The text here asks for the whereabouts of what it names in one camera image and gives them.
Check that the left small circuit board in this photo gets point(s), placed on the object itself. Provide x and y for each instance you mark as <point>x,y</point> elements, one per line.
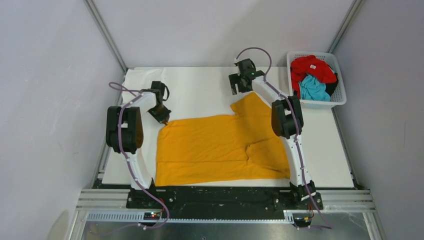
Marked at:
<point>152,216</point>

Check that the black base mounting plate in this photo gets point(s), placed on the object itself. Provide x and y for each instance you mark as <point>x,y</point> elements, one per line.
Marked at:
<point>212,202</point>

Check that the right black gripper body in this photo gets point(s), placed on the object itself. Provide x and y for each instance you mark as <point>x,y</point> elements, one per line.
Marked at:
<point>238,78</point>

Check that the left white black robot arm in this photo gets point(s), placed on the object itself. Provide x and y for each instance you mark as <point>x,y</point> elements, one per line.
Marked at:
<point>124,128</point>

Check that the red t shirt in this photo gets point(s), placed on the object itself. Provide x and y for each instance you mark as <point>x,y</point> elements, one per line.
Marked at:
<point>309,65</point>

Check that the small circuit board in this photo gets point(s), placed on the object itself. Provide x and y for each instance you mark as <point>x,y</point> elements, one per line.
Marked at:
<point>152,216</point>
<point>302,222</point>

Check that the folded white t shirt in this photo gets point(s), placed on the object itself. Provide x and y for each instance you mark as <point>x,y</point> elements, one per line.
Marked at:
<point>141,78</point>

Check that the yellow t shirt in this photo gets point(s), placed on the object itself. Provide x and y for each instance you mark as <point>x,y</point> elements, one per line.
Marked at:
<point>241,146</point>

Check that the white plastic laundry basket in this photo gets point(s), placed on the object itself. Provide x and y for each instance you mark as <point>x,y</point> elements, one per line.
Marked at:
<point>338,97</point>

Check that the light blue t shirt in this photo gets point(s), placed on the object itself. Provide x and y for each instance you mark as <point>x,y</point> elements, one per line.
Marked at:
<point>312,89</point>

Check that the black garment in basket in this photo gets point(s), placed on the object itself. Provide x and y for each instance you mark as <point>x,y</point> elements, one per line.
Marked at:
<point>331,87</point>

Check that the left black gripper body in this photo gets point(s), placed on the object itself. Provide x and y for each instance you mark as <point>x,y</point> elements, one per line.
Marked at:
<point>160,112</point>

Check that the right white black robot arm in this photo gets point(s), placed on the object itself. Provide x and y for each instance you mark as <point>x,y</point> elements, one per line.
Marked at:
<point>286,122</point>

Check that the aluminium frame rails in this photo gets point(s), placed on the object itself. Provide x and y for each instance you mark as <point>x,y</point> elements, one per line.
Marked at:
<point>345,203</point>

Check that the right small circuit board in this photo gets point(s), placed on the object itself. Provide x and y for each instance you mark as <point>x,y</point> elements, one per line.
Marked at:
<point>302,222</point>

